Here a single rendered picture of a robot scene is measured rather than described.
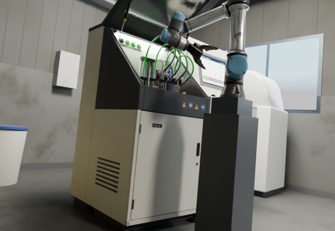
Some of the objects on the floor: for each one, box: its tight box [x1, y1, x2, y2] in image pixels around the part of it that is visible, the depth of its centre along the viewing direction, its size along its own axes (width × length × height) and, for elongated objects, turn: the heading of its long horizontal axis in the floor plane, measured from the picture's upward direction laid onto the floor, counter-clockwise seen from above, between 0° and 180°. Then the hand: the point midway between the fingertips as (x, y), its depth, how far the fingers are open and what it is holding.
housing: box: [70, 23, 105, 211], centre depth 278 cm, size 140×28×150 cm
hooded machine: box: [243, 70, 288, 198], centre depth 374 cm, size 81×69×152 cm
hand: (212, 60), depth 175 cm, fingers open, 14 cm apart
